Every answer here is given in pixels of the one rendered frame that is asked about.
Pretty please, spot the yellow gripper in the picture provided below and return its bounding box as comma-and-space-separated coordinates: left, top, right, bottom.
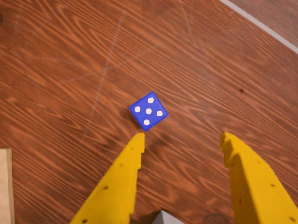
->
69, 132, 298, 224

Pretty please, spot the beige flat mat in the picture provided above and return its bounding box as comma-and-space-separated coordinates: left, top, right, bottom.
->
0, 148, 15, 224

